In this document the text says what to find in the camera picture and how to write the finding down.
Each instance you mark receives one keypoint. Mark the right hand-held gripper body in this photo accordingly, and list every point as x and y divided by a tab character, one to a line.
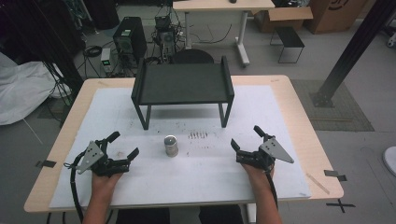
267	154

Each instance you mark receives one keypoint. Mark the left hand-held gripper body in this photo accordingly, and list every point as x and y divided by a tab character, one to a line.
99	160

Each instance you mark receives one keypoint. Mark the person's right hand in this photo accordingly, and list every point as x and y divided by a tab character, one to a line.
257	174

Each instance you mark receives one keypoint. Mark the person's left hand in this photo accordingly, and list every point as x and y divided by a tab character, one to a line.
104	183

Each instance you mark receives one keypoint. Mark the silver metal can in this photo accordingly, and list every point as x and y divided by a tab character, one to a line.
171	146

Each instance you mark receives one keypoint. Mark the black tape strip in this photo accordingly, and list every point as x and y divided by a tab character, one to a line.
46	163
335	174

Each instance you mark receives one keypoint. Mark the white foam mat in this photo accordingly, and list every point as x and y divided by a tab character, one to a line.
193	180

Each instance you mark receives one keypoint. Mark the small white power unit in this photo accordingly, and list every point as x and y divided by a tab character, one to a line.
106	59

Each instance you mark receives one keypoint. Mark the black metal shelf rack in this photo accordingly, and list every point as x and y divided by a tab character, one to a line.
183	84

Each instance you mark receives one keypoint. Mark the grey floor mat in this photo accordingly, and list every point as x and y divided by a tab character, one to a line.
339	109

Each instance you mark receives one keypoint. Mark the black tape cross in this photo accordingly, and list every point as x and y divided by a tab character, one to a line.
341	205

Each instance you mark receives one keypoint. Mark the black metal side table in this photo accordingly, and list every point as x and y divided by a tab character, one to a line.
289	39

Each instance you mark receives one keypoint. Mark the black round stool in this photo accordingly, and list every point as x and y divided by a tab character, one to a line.
192	57

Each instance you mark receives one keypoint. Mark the black computer tower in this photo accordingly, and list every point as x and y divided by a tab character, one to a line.
130	37

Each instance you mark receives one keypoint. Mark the white cloth sheet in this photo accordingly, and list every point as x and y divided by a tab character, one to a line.
21	90

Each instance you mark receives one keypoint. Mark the black tripod stand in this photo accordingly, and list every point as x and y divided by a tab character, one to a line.
46	46

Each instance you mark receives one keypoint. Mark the small open cardboard box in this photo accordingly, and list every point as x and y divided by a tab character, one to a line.
283	20

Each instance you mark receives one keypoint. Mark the white round object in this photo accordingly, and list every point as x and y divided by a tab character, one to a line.
390	160

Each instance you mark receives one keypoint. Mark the white-legged wooden desk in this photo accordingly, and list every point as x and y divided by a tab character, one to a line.
222	6

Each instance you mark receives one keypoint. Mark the large cardboard box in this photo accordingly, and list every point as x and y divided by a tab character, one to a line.
334	15

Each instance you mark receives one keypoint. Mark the black metal post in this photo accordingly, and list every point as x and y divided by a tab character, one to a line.
351	53

